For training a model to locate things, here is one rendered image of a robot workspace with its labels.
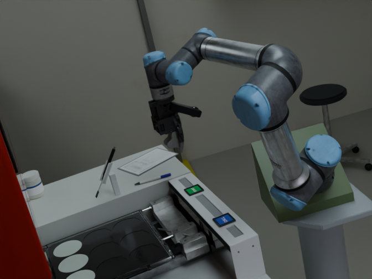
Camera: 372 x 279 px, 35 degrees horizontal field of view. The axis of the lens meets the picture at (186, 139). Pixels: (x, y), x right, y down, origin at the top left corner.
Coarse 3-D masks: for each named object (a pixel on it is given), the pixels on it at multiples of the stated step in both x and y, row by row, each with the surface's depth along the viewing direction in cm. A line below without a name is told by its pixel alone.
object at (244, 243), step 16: (192, 176) 217; (208, 192) 202; (208, 208) 193; (224, 208) 190; (240, 224) 179; (224, 240) 172; (240, 240) 170; (256, 240) 172; (240, 256) 171; (256, 256) 173; (240, 272) 173; (256, 272) 175
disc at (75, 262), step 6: (66, 258) 194; (72, 258) 194; (78, 258) 193; (84, 258) 192; (60, 264) 192; (66, 264) 191; (72, 264) 190; (78, 264) 189; (84, 264) 189; (60, 270) 188; (66, 270) 187; (72, 270) 187
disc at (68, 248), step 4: (72, 240) 205; (76, 240) 204; (60, 244) 204; (64, 244) 203; (68, 244) 203; (72, 244) 202; (76, 244) 201; (80, 244) 201; (56, 248) 202; (60, 248) 201; (64, 248) 201; (68, 248) 200; (72, 248) 200; (76, 248) 199; (56, 252) 199; (60, 252) 199; (64, 252) 198; (68, 252) 198; (72, 252) 197; (56, 256) 197; (60, 256) 196; (64, 256) 196
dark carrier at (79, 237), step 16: (112, 224) 209; (128, 224) 207; (144, 224) 204; (64, 240) 206; (80, 240) 203; (96, 240) 201; (112, 240) 198; (128, 240) 196; (144, 240) 194; (96, 256) 191; (112, 256) 189; (128, 256) 187; (144, 256) 185; (160, 256) 183; (64, 272) 187; (96, 272) 182; (112, 272) 181
